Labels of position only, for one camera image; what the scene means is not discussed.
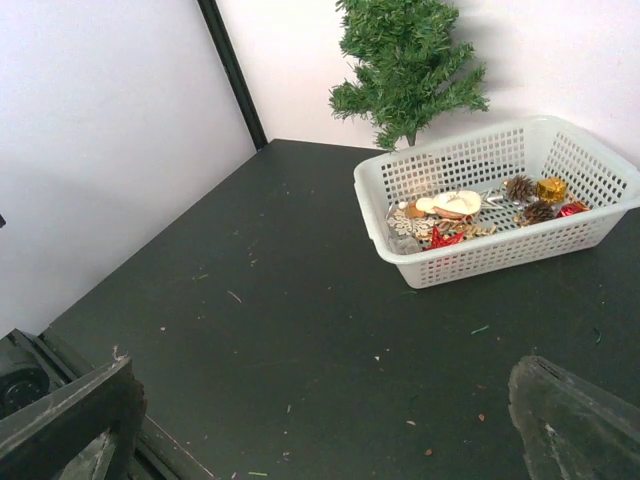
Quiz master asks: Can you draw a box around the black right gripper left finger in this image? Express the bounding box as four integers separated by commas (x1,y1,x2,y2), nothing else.
1,356,146,479

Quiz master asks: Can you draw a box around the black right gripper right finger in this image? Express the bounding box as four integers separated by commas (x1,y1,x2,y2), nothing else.
509,356,639,480

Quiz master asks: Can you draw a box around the fairy light string with battery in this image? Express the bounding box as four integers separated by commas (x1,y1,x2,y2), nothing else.
390,179,451,255

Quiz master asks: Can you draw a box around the white plastic mesh basket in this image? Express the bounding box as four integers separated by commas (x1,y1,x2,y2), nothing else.
354,116,639,289

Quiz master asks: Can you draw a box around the small green christmas tree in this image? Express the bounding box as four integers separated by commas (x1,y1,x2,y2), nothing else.
329,1,489,151

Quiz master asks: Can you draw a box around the gold merry christmas sign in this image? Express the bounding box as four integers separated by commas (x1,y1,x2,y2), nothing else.
436,221,497,241

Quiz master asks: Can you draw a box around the brown pine cone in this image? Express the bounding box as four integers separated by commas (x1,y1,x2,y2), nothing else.
523,200,556,225
505,175,536,203

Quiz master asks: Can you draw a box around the red gift box ornament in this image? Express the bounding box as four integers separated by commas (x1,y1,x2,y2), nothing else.
556,201,590,218

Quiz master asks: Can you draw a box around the red glitter star ornament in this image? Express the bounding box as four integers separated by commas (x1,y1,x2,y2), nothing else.
427,227,465,250

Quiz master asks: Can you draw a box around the gold gift box ornament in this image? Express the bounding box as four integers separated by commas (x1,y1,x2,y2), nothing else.
536,177,568,204

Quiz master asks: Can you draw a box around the silver star ornament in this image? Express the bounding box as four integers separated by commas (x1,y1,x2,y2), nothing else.
479,188,505,211

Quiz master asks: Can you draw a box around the white snowflake ornament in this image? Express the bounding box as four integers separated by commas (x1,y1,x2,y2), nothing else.
387,209,436,238

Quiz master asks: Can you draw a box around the black frame post left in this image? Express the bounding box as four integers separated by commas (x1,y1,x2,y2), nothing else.
197,0,268,151

